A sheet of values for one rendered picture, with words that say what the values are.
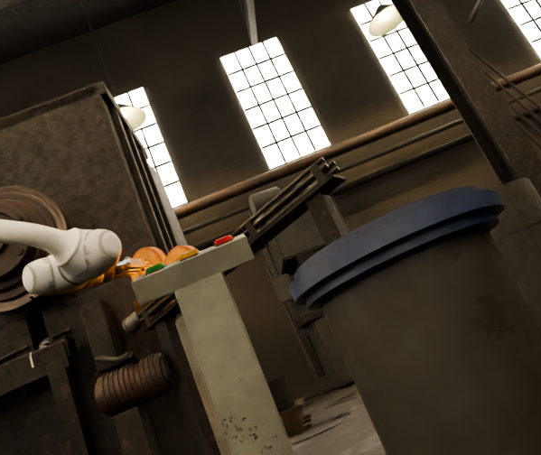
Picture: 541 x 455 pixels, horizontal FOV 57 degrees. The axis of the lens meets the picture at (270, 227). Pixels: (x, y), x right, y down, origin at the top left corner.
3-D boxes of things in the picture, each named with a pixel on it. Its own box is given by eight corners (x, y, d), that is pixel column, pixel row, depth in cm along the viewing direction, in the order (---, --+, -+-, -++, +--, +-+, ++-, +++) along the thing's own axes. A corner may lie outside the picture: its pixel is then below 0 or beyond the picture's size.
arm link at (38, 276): (72, 297, 142) (100, 282, 135) (20, 305, 129) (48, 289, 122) (63, 262, 144) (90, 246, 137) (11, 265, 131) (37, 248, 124)
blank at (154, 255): (131, 263, 169) (123, 264, 166) (157, 237, 162) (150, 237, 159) (149, 302, 164) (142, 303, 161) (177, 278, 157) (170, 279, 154)
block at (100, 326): (108, 374, 173) (89, 310, 180) (130, 365, 174) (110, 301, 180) (97, 374, 163) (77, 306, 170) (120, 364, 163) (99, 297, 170)
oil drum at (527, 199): (497, 338, 344) (435, 227, 369) (572, 306, 348) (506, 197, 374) (537, 331, 287) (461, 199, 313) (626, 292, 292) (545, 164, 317)
